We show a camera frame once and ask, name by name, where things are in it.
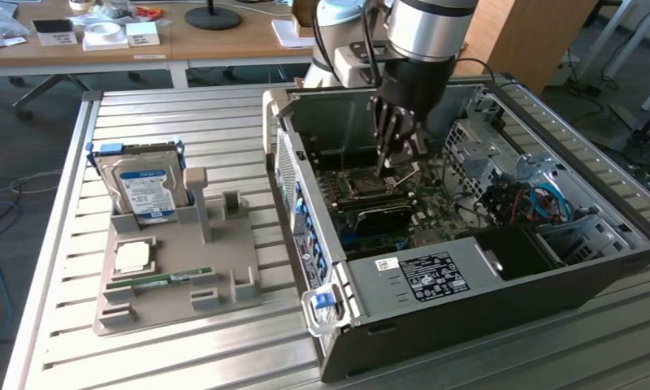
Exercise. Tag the flat white box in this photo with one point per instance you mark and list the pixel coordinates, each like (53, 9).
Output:
(105, 44)

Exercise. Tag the blue case latch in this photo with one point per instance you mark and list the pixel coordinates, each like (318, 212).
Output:
(322, 302)

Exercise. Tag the white box with black top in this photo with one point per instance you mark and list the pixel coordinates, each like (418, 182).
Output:
(53, 32)

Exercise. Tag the metal socket cover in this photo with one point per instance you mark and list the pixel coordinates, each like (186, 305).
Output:
(395, 182)

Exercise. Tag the metal disk bay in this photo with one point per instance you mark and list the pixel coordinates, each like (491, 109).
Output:
(601, 235)

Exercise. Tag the green RAM stick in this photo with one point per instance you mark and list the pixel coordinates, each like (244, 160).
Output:
(162, 278)

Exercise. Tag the grey power supply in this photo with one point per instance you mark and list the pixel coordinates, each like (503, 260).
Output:
(378, 284)

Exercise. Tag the black graphics card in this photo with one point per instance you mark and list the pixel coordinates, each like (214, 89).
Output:
(383, 219)

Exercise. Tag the beige masking tape roll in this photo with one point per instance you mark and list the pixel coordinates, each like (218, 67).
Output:
(81, 5)

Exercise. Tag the grey parts rack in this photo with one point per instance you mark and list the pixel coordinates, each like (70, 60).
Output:
(221, 260)

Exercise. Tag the clear plastic bag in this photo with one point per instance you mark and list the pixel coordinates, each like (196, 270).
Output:
(0, 20)

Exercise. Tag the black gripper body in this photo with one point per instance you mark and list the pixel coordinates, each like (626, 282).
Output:
(417, 85)

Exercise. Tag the small cardboard box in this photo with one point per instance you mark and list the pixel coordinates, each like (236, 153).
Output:
(302, 24)

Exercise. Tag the wooden desk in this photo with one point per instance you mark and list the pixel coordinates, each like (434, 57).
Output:
(221, 40)

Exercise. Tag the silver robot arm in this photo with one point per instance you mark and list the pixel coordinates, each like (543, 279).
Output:
(427, 28)

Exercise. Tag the plain white box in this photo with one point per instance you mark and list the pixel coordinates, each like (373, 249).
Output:
(142, 34)

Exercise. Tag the perforated metal drive cage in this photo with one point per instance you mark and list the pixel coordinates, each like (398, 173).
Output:
(482, 142)

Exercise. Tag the blue expansion slot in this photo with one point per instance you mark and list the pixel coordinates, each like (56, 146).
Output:
(347, 235)

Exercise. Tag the silver CPU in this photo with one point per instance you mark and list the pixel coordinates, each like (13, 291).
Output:
(132, 258)

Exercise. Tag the white label card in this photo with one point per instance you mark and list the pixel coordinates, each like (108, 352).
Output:
(5, 42)

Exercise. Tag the white booklet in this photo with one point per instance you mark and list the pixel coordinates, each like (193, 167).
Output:
(289, 40)

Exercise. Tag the CPU socket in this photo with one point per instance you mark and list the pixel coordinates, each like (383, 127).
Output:
(362, 186)

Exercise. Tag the hard disk with blue caddy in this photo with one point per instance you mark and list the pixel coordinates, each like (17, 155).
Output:
(146, 191)

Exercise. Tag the open black PC case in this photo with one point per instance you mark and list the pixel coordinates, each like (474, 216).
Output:
(465, 325)

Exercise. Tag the orange small parts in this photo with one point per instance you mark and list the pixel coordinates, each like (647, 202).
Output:
(148, 12)

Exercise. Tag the white tape roll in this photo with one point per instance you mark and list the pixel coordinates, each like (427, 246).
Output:
(102, 29)

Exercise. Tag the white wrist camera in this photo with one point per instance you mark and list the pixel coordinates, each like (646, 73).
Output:
(349, 65)

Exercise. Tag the black round lamp base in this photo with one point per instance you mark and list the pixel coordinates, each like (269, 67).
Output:
(213, 19)

